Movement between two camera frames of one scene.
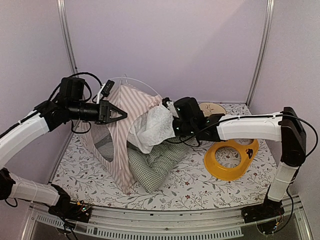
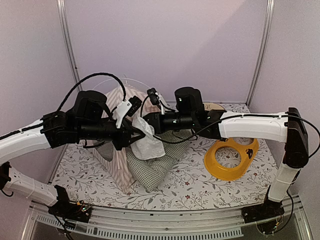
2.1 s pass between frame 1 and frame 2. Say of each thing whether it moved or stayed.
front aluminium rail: stayed
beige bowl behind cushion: stayed
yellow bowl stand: stayed
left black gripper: moved
